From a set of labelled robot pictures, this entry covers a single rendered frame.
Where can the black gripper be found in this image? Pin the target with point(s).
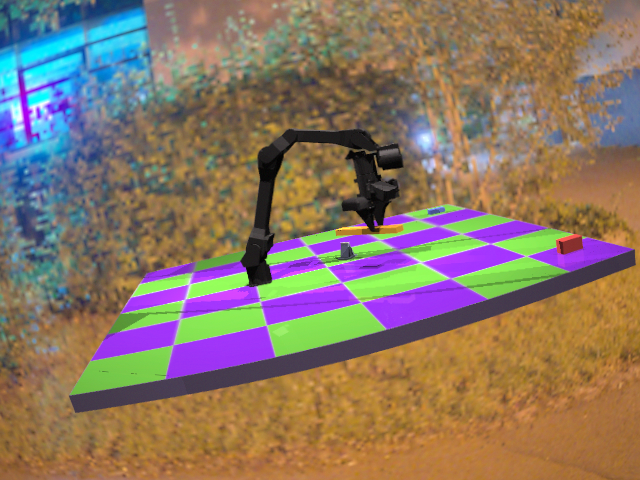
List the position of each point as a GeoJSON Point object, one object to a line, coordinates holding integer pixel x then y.
{"type": "Point", "coordinates": [363, 205]}

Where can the red rectangular block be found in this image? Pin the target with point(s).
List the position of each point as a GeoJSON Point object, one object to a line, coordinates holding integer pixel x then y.
{"type": "Point", "coordinates": [569, 244]}

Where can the small light blue block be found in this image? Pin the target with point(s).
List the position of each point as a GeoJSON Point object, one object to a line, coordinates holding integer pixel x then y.
{"type": "Point", "coordinates": [436, 210]}

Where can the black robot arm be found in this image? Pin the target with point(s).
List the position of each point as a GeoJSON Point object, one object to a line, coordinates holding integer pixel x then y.
{"type": "Point", "coordinates": [269, 162]}

